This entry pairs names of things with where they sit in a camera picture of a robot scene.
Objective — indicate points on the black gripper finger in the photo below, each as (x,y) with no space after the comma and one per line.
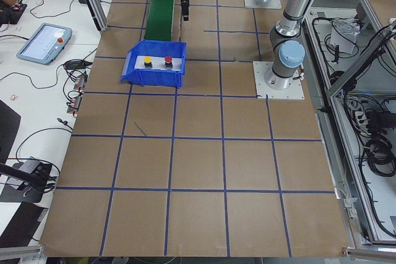
(185,9)

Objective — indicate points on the red push button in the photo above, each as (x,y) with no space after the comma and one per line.
(168,62)

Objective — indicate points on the yellow push button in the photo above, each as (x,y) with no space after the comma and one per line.
(148,62)

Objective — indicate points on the green conveyor belt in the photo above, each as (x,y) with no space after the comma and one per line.
(159,24)

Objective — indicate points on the blue bin left side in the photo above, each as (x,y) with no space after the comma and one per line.
(135,72)

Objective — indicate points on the near teach pendant tablet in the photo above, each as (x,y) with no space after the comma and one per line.
(45,44)

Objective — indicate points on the white paper box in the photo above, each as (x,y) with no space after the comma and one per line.
(344,34)

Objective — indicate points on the black electronics box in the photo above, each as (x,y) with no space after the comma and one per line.
(11,15)

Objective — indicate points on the black monitor stand base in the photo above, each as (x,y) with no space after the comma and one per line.
(26,182)

